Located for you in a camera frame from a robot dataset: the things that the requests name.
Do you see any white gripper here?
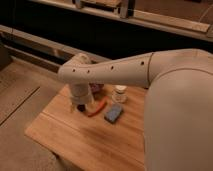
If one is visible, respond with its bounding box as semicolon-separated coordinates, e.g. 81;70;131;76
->
69;84;93;112

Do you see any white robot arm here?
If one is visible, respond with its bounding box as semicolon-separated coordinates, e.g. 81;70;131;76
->
58;49;213;171

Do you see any black eraser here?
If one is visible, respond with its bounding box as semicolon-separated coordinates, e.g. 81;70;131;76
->
77;105;86;112

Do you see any purple bowl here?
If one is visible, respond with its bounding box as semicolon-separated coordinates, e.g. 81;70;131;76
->
90;83;104;93

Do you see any orange carrot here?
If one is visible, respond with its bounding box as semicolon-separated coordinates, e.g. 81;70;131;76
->
87;99;107;117

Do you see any blue sponge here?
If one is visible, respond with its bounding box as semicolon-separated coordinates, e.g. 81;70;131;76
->
104;104;123;123

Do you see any wooden cutting board table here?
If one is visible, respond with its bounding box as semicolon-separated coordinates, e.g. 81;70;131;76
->
25;87;146;171

